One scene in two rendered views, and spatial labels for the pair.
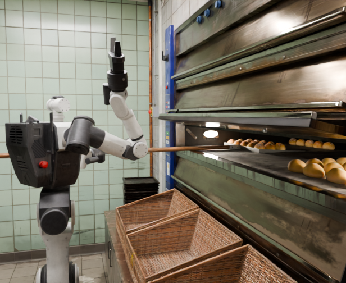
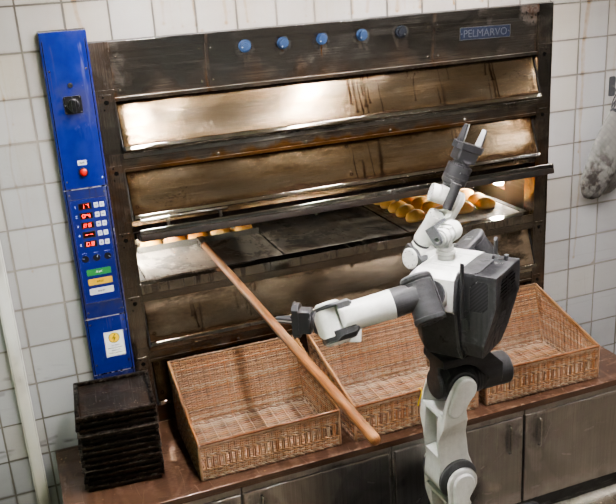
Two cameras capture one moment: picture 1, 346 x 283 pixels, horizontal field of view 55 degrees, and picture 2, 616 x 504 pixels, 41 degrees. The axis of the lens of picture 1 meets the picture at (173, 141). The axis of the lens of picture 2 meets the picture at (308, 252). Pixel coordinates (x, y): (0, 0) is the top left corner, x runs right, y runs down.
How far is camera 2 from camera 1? 3.82 m
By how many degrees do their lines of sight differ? 92
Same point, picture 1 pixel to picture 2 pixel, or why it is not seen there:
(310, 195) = (500, 223)
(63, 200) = not seen: hidden behind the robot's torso
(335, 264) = (526, 256)
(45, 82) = not seen: outside the picture
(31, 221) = not seen: outside the picture
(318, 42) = (503, 111)
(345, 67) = (522, 128)
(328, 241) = (514, 247)
